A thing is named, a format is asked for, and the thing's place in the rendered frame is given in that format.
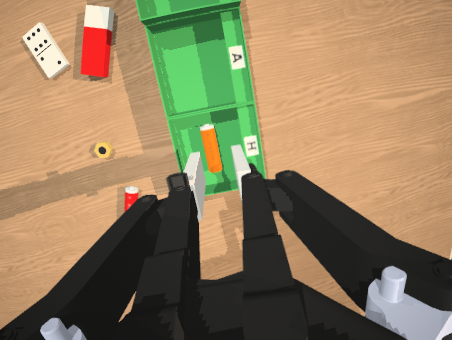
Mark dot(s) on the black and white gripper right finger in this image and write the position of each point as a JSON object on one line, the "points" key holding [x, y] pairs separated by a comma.
{"points": [[403, 288]]}

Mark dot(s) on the green three-compartment bin rack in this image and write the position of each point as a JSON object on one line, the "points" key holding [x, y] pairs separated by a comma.
{"points": [[203, 74]]}

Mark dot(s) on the white domino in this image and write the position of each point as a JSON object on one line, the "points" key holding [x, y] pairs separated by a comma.
{"points": [[45, 50]]}

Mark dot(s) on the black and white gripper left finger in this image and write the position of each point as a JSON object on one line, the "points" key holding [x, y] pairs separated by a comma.
{"points": [[95, 292]]}

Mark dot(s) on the red and white eraser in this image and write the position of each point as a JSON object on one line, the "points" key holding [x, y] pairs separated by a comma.
{"points": [[97, 40]]}

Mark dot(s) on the orange aa battery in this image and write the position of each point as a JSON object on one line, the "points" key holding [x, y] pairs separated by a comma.
{"points": [[211, 148]]}

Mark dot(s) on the yellow hex nut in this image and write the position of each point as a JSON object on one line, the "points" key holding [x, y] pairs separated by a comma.
{"points": [[103, 149]]}

